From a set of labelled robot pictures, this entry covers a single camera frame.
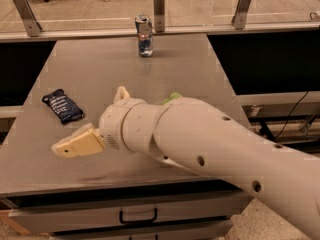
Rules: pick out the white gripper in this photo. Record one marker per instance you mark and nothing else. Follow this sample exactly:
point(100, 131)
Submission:
point(111, 125)

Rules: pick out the dark blue rxbar wrapper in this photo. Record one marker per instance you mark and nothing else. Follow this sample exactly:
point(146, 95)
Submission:
point(63, 106)

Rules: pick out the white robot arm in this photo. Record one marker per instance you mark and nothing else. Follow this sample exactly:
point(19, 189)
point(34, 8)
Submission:
point(193, 135)

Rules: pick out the silver blue redbull can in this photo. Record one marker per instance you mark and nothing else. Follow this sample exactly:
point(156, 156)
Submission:
point(143, 25)

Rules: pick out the green chip bag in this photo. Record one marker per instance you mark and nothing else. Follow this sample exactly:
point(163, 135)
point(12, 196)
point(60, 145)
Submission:
point(172, 96)

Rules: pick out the grey upper drawer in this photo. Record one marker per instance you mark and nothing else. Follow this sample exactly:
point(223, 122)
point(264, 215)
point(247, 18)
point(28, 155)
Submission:
point(177, 208)

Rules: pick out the grey drawer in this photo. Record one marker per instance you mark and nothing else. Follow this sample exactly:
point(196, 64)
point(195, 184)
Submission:
point(205, 230)
point(177, 208)

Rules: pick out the grey lower drawer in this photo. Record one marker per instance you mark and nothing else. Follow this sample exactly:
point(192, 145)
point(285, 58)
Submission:
point(205, 230)

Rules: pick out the black stand leg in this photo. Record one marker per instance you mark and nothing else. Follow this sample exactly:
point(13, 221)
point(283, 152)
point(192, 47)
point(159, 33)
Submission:
point(265, 131)

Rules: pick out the left metal railing bracket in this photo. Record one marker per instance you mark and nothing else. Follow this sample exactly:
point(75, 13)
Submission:
point(32, 27)

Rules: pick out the metal railing bracket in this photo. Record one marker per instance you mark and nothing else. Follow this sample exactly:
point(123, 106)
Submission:
point(32, 27)
point(240, 17)
point(159, 15)

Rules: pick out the black upper drawer handle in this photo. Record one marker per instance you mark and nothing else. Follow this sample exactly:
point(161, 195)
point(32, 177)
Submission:
point(138, 217)

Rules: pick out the middle metal railing bracket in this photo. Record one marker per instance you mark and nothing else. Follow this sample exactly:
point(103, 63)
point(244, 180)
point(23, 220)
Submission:
point(159, 15)

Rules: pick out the right metal railing bracket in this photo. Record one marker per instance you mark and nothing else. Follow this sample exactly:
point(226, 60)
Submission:
point(240, 17)

